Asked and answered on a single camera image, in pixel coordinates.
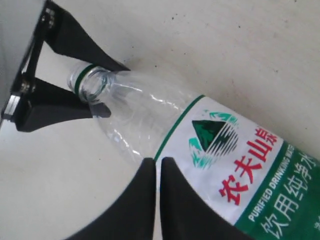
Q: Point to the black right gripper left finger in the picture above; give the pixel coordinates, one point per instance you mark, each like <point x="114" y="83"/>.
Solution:
<point x="132" y="215"/>

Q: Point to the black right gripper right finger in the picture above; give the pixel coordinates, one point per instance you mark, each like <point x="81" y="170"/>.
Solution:
<point x="184" y="215"/>

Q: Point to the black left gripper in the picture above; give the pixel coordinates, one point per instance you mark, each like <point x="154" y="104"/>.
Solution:
<point x="29" y="102"/>

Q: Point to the clear plastic water bottle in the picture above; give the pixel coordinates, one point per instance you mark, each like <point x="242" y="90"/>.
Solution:
<point x="255" y="180"/>

